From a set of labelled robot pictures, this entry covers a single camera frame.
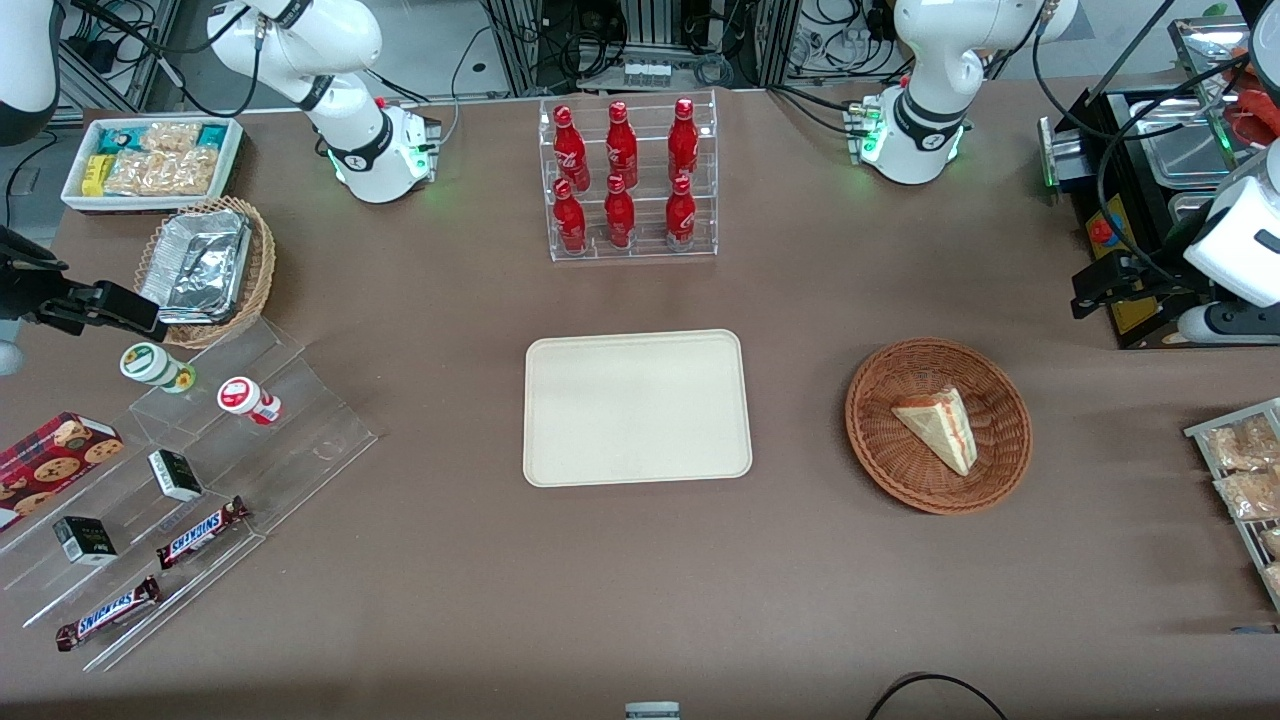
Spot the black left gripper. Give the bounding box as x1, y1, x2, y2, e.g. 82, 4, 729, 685
1071, 250, 1203, 320

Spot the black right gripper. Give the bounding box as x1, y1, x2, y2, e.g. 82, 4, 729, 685
0, 228, 169, 343

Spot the triangular sandwich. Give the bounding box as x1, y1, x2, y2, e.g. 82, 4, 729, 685
890, 386, 979, 478

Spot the light tan wicker basket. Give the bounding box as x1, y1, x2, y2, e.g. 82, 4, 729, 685
133, 196, 278, 350

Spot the tray of packaged snacks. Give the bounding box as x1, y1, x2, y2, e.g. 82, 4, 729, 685
1184, 397, 1280, 613

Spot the brown round wicker basket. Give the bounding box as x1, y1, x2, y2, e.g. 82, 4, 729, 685
845, 337, 1034, 517

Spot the beige plastic tray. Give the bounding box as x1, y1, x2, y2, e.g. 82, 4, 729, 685
522, 329, 754, 489

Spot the green capped yogurt bottle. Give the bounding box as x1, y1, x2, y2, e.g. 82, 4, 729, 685
119, 341, 197, 395

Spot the stack of foil trays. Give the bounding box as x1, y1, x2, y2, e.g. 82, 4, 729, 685
139, 208, 253, 327

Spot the steel warmer pan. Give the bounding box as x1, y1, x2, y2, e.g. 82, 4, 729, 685
1125, 97, 1239, 192
1167, 190, 1219, 228

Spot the silver box with green light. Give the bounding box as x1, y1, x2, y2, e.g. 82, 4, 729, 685
1037, 114, 1097, 192

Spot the large clear cracker bag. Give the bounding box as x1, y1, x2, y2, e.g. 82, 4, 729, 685
104, 149, 218, 197

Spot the red capped yogurt bottle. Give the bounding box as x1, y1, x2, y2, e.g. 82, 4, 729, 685
216, 376, 284, 427

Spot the black food warmer appliance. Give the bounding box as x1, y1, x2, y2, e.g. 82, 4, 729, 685
1068, 85, 1280, 351

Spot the red cookie box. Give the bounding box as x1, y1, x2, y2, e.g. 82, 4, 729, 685
0, 411, 125, 533

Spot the small black carton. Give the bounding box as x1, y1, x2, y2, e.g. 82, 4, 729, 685
52, 516, 119, 567
147, 449, 204, 503

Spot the small clear cracker bag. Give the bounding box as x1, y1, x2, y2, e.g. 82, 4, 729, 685
140, 122, 202, 154

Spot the white rectangular snack bin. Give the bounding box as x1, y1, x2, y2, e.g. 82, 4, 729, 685
61, 116, 245, 217

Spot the clear acrylic stepped shelf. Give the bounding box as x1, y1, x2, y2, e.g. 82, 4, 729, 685
0, 318, 380, 673

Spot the snickers chocolate bar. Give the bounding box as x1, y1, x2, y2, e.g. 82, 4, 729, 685
155, 496, 251, 572
54, 575, 163, 653

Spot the steel framed glass case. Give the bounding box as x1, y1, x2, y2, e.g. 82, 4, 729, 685
1167, 15, 1280, 151

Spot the red cola bottle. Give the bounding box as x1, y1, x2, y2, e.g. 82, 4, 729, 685
553, 105, 591, 193
552, 178, 589, 254
603, 174, 637, 250
667, 97, 701, 185
605, 101, 640, 189
665, 176, 698, 252

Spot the clear acrylic bottle rack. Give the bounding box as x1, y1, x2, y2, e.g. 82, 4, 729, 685
539, 89, 720, 264

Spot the aluminium frame post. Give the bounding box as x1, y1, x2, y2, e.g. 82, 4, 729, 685
750, 0, 803, 91
488, 0, 547, 97

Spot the black looped cable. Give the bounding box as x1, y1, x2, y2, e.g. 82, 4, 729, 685
864, 671, 1012, 720

